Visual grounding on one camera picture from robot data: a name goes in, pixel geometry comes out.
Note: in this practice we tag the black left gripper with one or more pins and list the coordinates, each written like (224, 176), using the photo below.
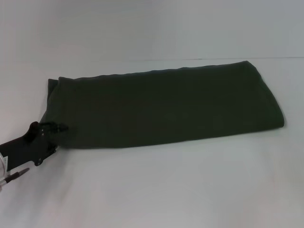
(26, 147)

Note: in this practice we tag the dark green FREE! t-shirt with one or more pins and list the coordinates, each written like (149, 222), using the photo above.
(166, 107)

